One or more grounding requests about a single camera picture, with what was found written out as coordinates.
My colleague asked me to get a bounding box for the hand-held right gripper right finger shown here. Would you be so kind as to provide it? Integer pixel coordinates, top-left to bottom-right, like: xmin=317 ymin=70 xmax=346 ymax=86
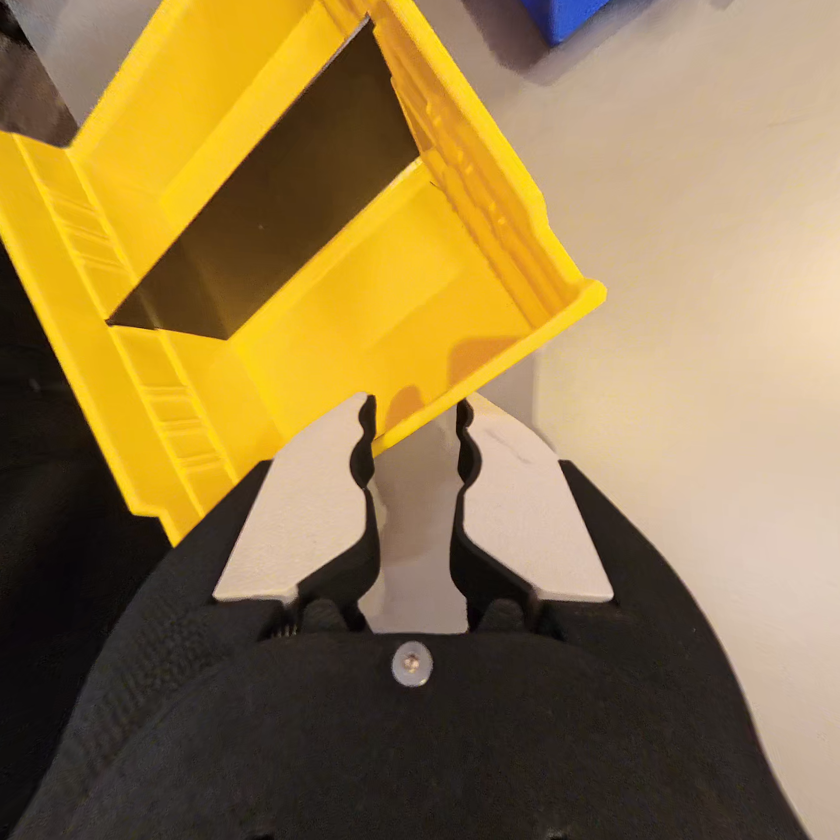
xmin=450 ymin=392 xmax=615 ymax=624

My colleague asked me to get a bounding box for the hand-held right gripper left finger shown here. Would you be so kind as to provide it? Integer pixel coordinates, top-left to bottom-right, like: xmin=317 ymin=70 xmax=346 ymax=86
xmin=211 ymin=392 xmax=383 ymax=624

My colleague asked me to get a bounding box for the yellow storage bin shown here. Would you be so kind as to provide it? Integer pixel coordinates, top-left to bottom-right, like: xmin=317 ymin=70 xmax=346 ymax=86
xmin=0 ymin=0 xmax=608 ymax=547

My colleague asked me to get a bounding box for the black bin divider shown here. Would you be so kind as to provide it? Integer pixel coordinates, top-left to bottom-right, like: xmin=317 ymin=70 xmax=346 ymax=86
xmin=106 ymin=16 xmax=421 ymax=341

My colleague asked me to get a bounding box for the blue storage bin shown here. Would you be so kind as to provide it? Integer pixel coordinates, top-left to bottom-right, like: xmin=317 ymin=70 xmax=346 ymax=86
xmin=521 ymin=0 xmax=614 ymax=47

